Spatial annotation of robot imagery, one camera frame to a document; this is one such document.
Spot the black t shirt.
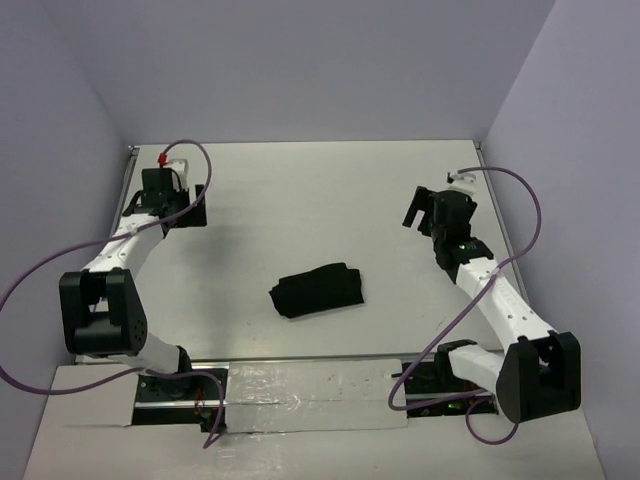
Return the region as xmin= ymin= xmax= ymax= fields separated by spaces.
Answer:
xmin=269 ymin=262 xmax=364 ymax=319

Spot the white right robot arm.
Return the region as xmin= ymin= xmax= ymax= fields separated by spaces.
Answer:
xmin=403 ymin=186 xmax=581 ymax=423

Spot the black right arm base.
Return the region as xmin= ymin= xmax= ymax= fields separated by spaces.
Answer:
xmin=404 ymin=360 xmax=497 ymax=418

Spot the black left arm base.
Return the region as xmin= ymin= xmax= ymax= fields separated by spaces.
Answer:
xmin=131 ymin=375 xmax=220 ymax=433

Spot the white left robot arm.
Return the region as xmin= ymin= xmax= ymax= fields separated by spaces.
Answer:
xmin=59 ymin=159 xmax=207 ymax=399

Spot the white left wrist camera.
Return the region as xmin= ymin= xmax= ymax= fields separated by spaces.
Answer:
xmin=157 ymin=153 xmax=189 ymax=191

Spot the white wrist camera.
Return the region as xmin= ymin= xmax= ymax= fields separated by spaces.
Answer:
xmin=446 ymin=172 xmax=476 ymax=197
xmin=157 ymin=153 xmax=189 ymax=191

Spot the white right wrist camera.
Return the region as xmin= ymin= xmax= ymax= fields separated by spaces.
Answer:
xmin=446 ymin=172 xmax=476 ymax=197

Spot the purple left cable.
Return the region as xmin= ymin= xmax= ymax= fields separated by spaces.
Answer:
xmin=0 ymin=141 xmax=229 ymax=450

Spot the purple cable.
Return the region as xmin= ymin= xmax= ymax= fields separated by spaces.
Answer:
xmin=387 ymin=166 xmax=543 ymax=445
xmin=0 ymin=141 xmax=229 ymax=450

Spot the silver aluminium rail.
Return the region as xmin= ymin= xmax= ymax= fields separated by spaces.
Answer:
xmin=74 ymin=324 xmax=441 ymax=366

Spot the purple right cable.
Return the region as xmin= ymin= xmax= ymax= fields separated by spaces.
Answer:
xmin=387 ymin=166 xmax=543 ymax=445

